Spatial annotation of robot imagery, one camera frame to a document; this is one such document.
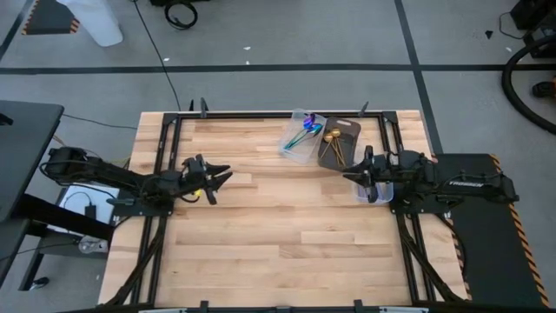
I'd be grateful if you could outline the black desk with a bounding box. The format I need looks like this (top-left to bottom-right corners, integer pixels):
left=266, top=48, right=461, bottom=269
left=0, top=99, right=115, bottom=292

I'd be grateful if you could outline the long black floor cable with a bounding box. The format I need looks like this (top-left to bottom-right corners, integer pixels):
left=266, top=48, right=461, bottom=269
left=129, top=0, right=182, bottom=112

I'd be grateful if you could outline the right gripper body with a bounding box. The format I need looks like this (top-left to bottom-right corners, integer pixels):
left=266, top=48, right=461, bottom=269
left=363, top=145, right=394, bottom=204

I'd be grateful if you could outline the thick black hose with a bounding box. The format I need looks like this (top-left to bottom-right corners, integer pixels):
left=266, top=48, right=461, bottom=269
left=500, top=34, right=556, bottom=137

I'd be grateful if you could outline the grey plastic bin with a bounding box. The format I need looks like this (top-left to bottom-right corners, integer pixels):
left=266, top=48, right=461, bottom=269
left=316, top=116, right=362, bottom=171

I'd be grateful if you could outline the black floor case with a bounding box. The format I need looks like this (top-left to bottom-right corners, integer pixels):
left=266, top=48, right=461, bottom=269
left=509, top=0, right=556, bottom=31

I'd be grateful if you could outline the black cart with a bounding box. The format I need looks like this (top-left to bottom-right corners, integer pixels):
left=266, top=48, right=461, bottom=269
left=522, top=23, right=556, bottom=61

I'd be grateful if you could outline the coiled black cable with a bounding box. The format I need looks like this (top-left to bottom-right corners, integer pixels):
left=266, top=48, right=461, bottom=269
left=163, top=0, right=200, bottom=31

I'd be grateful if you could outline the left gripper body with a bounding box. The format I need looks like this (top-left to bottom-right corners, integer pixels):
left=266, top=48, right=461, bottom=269
left=175, top=171, right=217, bottom=206

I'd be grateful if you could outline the clear plastic bin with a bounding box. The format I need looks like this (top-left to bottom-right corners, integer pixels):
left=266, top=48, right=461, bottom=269
left=354, top=180, right=395, bottom=207

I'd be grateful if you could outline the large hazard-striped black mat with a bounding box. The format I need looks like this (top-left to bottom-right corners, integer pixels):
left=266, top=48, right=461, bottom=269
left=434, top=151, right=552, bottom=310

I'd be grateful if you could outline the black aluminium table frame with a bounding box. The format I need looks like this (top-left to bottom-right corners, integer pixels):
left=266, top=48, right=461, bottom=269
left=98, top=110, right=469, bottom=313

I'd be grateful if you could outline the thin black floor cable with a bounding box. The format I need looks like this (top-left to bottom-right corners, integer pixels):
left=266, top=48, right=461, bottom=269
left=60, top=113, right=138, bottom=131

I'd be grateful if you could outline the yellow cable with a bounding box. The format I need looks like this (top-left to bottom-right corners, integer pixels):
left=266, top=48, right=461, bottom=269
left=51, top=134, right=132, bottom=166

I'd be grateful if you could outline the clear bin with red sticker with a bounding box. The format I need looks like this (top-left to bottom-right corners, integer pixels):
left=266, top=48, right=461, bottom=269
left=277, top=108, right=328, bottom=165

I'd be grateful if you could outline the small hazard-striped floor mat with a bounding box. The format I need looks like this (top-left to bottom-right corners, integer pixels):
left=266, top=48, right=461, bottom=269
left=20, top=0, right=82, bottom=36

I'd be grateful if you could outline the black equipment case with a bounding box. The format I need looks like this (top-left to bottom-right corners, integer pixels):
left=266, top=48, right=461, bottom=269
left=149, top=0, right=209, bottom=6

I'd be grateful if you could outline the white paper sheet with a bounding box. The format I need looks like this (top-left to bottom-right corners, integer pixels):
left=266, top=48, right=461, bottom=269
left=57, top=182, right=121, bottom=237

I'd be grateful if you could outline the orange black tool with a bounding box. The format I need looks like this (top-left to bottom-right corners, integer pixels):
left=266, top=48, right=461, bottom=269
left=531, top=76, right=556, bottom=99

